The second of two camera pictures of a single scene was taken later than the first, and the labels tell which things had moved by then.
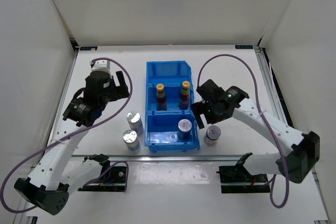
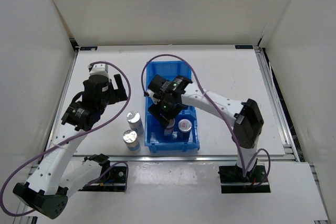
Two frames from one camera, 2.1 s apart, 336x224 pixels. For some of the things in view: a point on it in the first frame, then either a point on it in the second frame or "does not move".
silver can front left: x=130 y=139 does not move
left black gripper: x=119 y=92 does not move
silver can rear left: x=134 y=119 does not move
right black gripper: x=199 y=108 → x=154 y=109
